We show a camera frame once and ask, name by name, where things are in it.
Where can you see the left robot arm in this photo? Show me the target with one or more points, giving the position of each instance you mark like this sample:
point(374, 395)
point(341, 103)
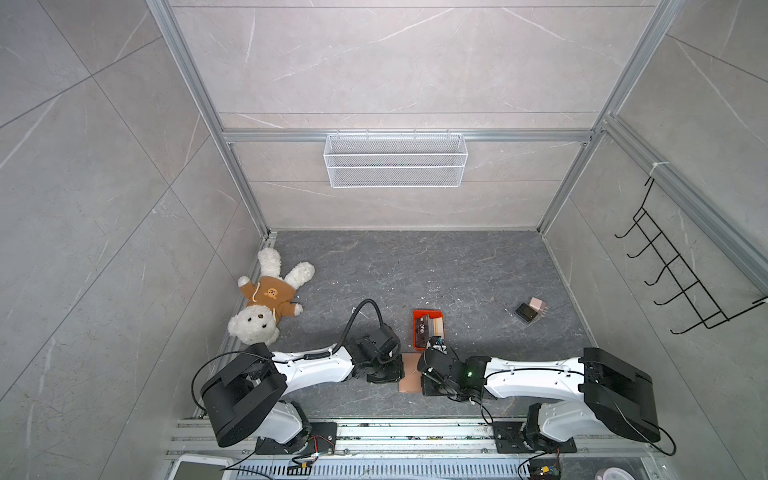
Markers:
point(246, 396)

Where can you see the red plastic tray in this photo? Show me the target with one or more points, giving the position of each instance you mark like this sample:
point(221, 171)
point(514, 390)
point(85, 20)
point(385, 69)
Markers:
point(419, 313)

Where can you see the white wire mesh basket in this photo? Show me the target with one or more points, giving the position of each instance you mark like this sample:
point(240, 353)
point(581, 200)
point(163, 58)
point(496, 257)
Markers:
point(370, 160)

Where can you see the black wire hook rack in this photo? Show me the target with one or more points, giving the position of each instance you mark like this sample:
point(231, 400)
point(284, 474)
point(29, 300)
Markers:
point(709, 314)

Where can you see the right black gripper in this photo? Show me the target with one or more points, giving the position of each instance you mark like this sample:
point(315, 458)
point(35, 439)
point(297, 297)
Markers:
point(426, 387)

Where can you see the white tablet device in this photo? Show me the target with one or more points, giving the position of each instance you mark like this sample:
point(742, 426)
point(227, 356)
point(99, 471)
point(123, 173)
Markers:
point(200, 467)

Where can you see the aluminium rail frame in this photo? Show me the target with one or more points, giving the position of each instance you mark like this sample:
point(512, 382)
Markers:
point(447, 448)

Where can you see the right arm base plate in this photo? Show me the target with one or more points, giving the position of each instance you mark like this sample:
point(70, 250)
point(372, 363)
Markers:
point(518, 437)

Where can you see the small black pink box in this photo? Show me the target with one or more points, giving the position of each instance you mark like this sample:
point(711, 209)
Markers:
point(532, 310)

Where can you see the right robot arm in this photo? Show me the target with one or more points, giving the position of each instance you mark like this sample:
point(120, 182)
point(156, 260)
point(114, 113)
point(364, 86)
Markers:
point(593, 394)

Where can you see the tan leather card holder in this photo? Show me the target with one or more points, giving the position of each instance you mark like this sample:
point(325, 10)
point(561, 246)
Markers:
point(411, 381)

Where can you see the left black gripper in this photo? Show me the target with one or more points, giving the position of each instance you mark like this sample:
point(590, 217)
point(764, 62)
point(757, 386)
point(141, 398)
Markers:
point(399, 375)

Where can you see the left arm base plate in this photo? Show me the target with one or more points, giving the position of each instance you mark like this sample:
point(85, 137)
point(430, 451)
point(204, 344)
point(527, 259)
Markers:
point(319, 437)

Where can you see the white teddy bear brown shirt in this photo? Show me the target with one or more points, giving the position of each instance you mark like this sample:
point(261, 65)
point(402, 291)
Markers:
point(269, 299)

